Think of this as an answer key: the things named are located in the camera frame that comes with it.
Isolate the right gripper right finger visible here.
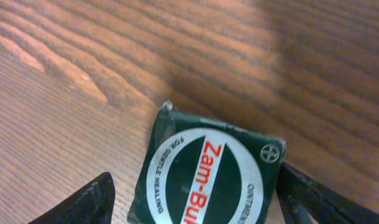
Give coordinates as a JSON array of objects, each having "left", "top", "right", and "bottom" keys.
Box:
[{"left": 276, "top": 162, "right": 379, "bottom": 224}]

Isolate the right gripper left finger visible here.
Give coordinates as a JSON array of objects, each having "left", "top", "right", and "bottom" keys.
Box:
[{"left": 29, "top": 172, "right": 116, "bottom": 224}]

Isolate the dark green round-label packet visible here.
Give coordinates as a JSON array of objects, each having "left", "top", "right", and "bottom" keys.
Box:
[{"left": 127, "top": 101, "right": 286, "bottom": 223}]

